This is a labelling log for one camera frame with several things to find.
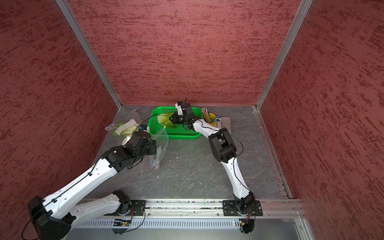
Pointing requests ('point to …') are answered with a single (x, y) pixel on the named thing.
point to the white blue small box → (218, 121)
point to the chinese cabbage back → (164, 119)
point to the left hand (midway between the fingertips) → (153, 146)
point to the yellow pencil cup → (213, 118)
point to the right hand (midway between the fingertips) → (170, 120)
